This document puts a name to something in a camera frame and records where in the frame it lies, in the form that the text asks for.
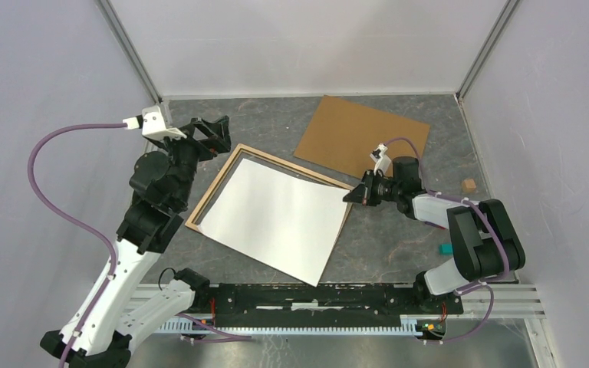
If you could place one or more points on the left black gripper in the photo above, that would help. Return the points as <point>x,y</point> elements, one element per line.
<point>217,132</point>

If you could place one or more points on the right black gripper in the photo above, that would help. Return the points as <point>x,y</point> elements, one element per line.
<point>363,192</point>

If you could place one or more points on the landscape photo print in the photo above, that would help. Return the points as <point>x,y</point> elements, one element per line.
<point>287,223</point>

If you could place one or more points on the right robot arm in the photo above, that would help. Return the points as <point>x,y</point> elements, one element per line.
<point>485,245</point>

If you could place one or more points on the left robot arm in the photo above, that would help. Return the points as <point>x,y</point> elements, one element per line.
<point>162,183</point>

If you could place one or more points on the brown cardboard backing board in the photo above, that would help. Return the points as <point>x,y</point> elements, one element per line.
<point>341,135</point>

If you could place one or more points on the teal block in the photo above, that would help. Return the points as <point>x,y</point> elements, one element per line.
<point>446,249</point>

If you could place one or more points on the small wooden cube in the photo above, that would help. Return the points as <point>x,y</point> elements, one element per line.
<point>468,186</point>

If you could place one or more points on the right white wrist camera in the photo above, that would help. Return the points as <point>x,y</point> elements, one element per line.
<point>382,161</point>

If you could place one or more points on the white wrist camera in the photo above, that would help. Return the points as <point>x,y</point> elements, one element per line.
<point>382,161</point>
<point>154,125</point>

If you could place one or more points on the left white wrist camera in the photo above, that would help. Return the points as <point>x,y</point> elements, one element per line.
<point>154,125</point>

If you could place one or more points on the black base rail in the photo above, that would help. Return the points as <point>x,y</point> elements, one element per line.
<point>326,305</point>

